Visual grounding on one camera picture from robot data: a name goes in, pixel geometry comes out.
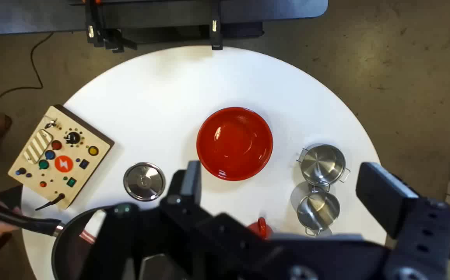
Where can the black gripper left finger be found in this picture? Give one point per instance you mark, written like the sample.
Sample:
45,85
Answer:
190,181

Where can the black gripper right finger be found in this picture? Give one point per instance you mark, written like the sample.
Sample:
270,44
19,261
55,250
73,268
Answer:
385,200

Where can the white towel with red stripes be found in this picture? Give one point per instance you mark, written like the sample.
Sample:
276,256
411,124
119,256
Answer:
95,223

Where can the black frying pan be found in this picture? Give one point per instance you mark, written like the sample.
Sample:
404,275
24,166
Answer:
70,250

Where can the round silver metal lid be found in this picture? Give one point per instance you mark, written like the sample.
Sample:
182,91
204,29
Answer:
144,181

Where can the red bowl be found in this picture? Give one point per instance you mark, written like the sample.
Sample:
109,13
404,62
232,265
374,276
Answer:
234,142

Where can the tall steel pot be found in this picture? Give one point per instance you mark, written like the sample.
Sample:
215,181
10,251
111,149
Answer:
318,212

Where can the wooden busy board with buttons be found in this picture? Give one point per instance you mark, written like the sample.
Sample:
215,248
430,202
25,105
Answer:
61,156

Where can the dark robot platform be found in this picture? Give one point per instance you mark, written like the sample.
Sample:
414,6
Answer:
27,16

